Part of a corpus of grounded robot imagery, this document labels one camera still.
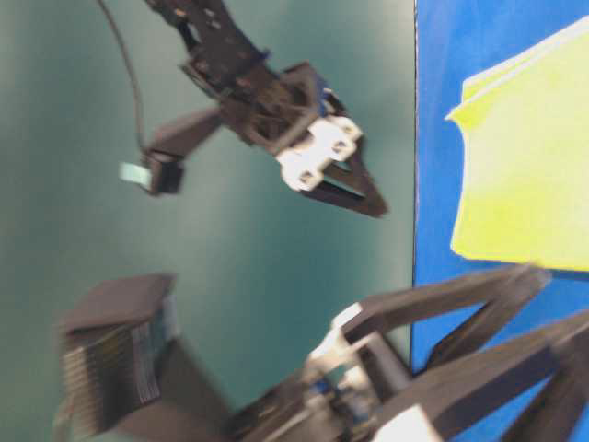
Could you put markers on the black near wrist camera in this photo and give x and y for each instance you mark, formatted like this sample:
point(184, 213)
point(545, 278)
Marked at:
point(126, 369)

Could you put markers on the yellow-green microfiber towel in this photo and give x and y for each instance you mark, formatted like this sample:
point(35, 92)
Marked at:
point(524, 127)

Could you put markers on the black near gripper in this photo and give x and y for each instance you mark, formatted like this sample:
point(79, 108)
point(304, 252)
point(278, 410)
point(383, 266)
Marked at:
point(345, 381)

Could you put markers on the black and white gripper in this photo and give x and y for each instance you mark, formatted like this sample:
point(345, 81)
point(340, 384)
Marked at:
point(301, 123)

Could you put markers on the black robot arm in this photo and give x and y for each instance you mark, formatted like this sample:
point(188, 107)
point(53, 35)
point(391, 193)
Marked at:
point(219, 52)

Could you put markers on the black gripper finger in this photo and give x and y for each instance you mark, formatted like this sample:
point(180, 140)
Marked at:
point(453, 397)

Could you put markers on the blue cloth mat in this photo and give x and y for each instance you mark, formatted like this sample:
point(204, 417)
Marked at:
point(458, 39)

